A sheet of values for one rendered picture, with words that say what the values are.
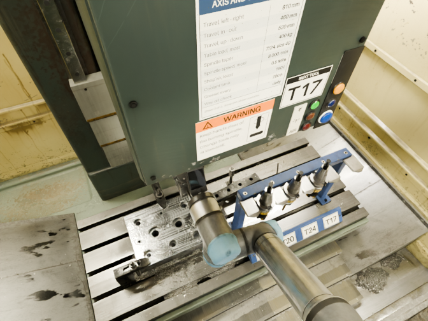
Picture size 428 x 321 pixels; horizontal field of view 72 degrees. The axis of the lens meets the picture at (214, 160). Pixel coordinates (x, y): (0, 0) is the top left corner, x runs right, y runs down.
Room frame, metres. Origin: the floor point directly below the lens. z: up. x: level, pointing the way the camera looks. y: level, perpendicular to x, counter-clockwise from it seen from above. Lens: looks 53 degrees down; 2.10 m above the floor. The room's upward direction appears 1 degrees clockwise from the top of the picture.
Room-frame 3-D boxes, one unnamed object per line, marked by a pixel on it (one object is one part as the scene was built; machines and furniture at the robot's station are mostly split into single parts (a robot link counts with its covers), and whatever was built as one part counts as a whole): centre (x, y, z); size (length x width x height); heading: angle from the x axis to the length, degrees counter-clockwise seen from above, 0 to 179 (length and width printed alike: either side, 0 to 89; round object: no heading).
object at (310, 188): (0.56, -0.33, 1.21); 0.07 x 0.05 x 0.01; 26
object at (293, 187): (0.53, -0.28, 1.26); 0.04 x 0.04 x 0.07
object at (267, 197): (0.49, -0.18, 1.26); 0.04 x 0.04 x 0.07
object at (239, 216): (0.51, -0.10, 1.05); 0.10 x 0.05 x 0.30; 26
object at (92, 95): (0.93, 0.30, 1.16); 0.48 x 0.05 x 0.51; 116
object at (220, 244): (0.28, -0.02, 1.41); 0.11 x 0.08 x 0.09; 26
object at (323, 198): (0.70, -0.50, 1.05); 0.10 x 0.05 x 0.30; 26
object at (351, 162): (0.65, -0.52, 1.21); 0.07 x 0.05 x 0.01; 26
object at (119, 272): (0.32, 0.29, 0.97); 0.13 x 0.03 x 0.15; 116
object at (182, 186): (0.42, 0.05, 1.41); 0.12 x 0.08 x 0.09; 26
